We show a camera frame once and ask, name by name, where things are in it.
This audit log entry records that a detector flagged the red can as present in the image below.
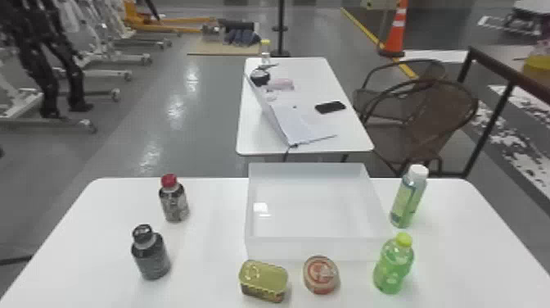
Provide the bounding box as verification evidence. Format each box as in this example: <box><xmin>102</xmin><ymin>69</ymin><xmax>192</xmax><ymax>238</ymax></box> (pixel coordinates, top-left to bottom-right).
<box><xmin>302</xmin><ymin>255</ymin><xmax>340</xmax><ymax>296</ymax></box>

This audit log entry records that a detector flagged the white side table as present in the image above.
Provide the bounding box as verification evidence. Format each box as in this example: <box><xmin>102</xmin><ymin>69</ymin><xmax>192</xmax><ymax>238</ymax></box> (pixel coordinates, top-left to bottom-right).
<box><xmin>235</xmin><ymin>57</ymin><xmax>375</xmax><ymax>164</ymax></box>

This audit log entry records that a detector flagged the black bottle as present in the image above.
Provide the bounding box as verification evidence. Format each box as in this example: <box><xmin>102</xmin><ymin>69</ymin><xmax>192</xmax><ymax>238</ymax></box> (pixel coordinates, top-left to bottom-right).
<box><xmin>130</xmin><ymin>223</ymin><xmax>172</xmax><ymax>282</ymax></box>

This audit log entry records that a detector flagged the green bottle with white cap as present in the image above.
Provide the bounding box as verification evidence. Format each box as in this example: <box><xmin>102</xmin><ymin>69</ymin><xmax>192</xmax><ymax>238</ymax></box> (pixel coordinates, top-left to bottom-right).
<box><xmin>389</xmin><ymin>164</ymin><xmax>430</xmax><ymax>229</ymax></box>

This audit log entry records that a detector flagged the clear bottle with yellow cap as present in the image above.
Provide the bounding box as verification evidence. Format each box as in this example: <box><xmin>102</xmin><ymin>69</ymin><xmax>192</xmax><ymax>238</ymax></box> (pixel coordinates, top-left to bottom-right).
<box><xmin>259</xmin><ymin>38</ymin><xmax>273</xmax><ymax>66</ymax></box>

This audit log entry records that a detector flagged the black post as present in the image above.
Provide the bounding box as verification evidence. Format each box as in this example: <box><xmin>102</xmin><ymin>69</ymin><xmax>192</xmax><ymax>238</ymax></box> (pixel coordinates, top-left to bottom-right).
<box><xmin>270</xmin><ymin>0</ymin><xmax>292</xmax><ymax>58</ymax></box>

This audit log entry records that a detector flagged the green bottle with yellow cap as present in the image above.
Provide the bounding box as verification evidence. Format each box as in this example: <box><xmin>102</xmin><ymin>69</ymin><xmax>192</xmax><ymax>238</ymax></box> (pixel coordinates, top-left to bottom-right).
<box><xmin>372</xmin><ymin>232</ymin><xmax>415</xmax><ymax>296</ymax></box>

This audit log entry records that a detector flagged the grey bottle with red cap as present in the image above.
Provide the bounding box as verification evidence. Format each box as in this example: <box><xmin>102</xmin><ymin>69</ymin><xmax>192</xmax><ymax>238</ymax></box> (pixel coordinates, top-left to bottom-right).
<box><xmin>158</xmin><ymin>173</ymin><xmax>191</xmax><ymax>224</ymax></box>

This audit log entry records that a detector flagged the brown metal chair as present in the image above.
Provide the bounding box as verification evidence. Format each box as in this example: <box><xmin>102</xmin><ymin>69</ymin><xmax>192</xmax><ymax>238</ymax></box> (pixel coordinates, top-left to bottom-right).
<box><xmin>351</xmin><ymin>58</ymin><xmax>480</xmax><ymax>178</ymax></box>

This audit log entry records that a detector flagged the yellow can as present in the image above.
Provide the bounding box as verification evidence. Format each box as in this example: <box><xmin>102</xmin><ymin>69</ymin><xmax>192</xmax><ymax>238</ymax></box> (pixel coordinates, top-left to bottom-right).
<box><xmin>238</xmin><ymin>259</ymin><xmax>289</xmax><ymax>304</ymax></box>

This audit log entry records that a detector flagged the white laptop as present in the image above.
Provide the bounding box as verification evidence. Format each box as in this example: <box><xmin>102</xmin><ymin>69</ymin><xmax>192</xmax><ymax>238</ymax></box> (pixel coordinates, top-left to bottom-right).
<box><xmin>245</xmin><ymin>72</ymin><xmax>338</xmax><ymax>148</ymax></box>

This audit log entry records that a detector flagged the yellow pallet jack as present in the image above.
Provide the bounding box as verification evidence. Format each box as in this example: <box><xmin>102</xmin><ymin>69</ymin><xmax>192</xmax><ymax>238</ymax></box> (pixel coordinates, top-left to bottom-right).
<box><xmin>124</xmin><ymin>0</ymin><xmax>218</xmax><ymax>35</ymax></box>

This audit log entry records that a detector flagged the orange cone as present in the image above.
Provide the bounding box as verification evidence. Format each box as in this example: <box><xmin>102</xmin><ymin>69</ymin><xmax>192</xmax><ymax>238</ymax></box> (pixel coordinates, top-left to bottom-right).
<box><xmin>376</xmin><ymin>0</ymin><xmax>409</xmax><ymax>59</ymax></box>

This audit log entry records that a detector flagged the clear box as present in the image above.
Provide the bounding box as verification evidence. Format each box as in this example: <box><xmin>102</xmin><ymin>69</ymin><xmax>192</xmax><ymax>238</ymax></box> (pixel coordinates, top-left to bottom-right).
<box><xmin>244</xmin><ymin>161</ymin><xmax>394</xmax><ymax>263</ymax></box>

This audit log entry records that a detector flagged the dark side table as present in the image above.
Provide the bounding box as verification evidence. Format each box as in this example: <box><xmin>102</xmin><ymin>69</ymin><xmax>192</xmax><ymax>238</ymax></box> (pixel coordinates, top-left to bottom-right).
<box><xmin>456</xmin><ymin>44</ymin><xmax>550</xmax><ymax>179</ymax></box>

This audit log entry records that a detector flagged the black phone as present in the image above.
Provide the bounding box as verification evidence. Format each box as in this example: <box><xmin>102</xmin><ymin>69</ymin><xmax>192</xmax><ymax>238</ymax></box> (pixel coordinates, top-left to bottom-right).
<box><xmin>314</xmin><ymin>100</ymin><xmax>347</xmax><ymax>116</ymax></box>

